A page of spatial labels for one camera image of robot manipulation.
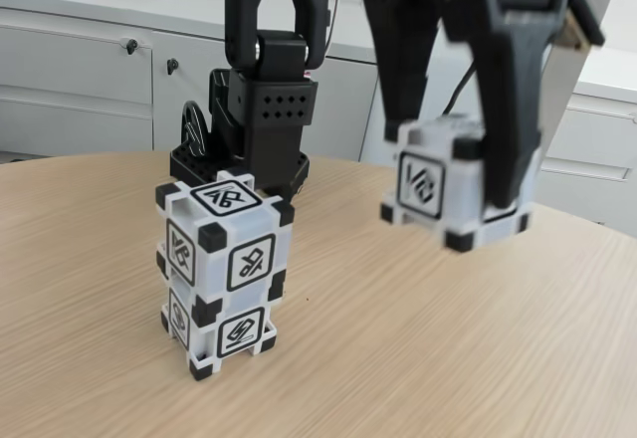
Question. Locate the white cube with layers symbol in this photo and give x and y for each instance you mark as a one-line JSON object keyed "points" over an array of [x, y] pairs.
{"points": [[448, 184]]}

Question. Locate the white cube with crossed symbol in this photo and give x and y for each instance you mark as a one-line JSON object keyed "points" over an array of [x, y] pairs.
{"points": [[249, 259]]}

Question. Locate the white drawer cabinet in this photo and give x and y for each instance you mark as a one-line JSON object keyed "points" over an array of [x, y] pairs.
{"points": [[592, 144]]}

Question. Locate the black round clamp knob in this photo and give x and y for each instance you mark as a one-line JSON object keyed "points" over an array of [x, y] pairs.
{"points": [[191, 129]]}

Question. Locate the black cabinet key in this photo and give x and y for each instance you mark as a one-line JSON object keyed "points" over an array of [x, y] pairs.
{"points": [[172, 65], [132, 46]]}

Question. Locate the white cube with lightning symbol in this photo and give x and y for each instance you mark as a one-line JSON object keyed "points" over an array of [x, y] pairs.
{"points": [[239, 338]]}

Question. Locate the white low cabinet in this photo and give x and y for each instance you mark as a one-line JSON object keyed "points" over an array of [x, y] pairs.
{"points": [[74, 84]]}

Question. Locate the grey metal post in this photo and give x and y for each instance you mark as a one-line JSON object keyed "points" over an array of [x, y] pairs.
{"points": [[565, 84]]}

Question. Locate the camera board on black mount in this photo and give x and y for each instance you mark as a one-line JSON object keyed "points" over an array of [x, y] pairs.
{"points": [[582, 22]]}

